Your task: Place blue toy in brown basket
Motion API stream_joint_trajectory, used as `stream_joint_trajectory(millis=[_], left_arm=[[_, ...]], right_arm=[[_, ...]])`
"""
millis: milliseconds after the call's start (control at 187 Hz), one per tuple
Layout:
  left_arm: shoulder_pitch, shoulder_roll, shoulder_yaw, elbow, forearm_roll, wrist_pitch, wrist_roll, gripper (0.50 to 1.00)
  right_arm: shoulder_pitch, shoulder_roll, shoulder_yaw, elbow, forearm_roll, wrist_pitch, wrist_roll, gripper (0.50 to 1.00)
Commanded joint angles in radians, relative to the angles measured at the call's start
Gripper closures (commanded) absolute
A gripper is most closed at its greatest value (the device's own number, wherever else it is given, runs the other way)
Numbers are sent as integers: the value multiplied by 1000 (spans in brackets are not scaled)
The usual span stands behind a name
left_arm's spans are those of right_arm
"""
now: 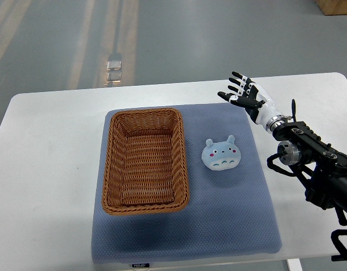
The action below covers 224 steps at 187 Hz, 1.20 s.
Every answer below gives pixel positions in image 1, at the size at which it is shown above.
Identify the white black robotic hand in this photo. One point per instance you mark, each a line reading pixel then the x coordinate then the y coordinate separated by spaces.
pixel 260 107

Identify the blue plush toy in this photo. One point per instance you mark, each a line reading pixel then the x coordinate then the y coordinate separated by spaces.
pixel 219 156

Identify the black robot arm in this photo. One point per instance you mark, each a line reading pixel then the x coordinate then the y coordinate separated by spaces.
pixel 320 168

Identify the brown wicker basket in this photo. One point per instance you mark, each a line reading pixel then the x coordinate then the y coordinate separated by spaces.
pixel 145 167

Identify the blue foam cushion mat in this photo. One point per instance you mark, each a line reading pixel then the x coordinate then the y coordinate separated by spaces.
pixel 229 213

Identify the metal floor socket plate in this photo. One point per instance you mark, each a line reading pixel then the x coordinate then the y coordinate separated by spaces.
pixel 114 69

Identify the white table leg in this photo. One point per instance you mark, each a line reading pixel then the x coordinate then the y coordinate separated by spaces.
pixel 294 265

